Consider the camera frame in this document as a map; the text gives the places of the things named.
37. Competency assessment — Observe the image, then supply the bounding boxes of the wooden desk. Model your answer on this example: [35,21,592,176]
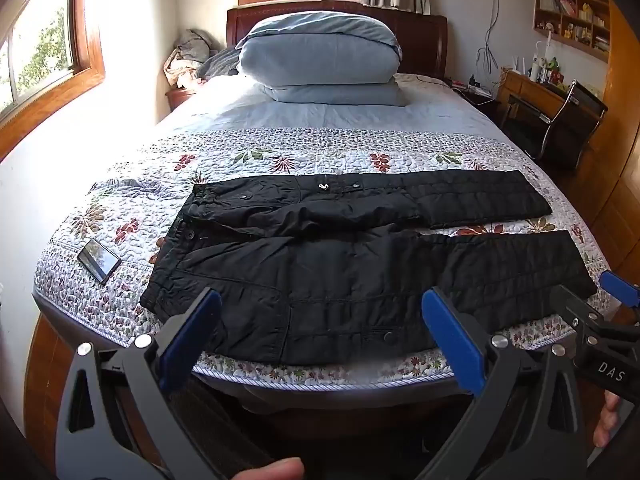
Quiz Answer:
[497,69,608,128]

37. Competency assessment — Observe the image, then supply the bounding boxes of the wooden bed footboard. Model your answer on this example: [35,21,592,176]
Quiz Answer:
[24,305,166,466]

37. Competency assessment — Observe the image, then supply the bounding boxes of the wooden wardrobe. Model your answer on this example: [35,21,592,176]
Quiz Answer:
[597,0,640,281]

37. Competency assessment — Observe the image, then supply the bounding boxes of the person's left hand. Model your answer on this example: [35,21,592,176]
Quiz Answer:
[234,457,306,480]

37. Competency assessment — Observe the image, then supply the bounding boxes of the cluttered dark nightstand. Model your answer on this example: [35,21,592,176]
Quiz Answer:
[446,74,501,113]

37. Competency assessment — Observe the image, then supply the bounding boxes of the large wooden framed window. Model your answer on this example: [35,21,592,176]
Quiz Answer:
[0,0,107,161]

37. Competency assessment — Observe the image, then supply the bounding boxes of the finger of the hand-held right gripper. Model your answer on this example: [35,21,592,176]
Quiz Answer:
[550,284,640,347]
[599,270,640,308]

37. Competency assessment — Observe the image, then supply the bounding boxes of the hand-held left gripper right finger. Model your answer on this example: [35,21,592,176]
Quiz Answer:
[421,287,593,480]

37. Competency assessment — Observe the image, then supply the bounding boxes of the dark wooden bed headboard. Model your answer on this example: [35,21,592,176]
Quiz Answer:
[226,1,448,81]

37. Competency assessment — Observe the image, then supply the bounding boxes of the hanging wall cables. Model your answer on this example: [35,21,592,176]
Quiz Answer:
[475,0,505,86]

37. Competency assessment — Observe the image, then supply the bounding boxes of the black smartphone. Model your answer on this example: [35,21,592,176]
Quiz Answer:
[77,237,122,286]

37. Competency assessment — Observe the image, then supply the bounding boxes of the person's right hand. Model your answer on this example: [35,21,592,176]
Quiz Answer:
[592,391,623,448]

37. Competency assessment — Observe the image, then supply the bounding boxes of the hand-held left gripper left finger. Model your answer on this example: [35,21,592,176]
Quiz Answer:
[54,287,236,480]

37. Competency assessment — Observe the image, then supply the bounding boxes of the black office chair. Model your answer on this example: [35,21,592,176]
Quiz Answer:
[505,80,608,172]

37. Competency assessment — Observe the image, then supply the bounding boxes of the pile of crumpled clothes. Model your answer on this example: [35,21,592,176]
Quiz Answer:
[164,29,218,90]

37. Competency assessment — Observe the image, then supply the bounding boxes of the wooden wall shelf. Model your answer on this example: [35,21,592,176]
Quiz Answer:
[532,0,612,64]

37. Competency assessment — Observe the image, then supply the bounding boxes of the black pants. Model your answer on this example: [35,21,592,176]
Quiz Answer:
[140,170,598,367]

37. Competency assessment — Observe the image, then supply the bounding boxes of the white desk lamp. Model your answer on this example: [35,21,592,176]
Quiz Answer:
[532,30,555,82]

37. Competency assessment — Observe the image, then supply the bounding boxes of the grey striped cloth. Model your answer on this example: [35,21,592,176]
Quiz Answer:
[195,46,246,81]

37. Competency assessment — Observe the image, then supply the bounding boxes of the reddish wooden nightstand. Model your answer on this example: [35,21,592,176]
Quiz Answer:
[166,87,202,112]

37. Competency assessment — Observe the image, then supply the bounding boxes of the floral quilted bedspread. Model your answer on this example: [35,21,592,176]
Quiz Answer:
[32,125,616,396]

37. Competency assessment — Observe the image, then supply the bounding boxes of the folded light blue duvet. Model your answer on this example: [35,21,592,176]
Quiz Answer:
[236,12,408,107]

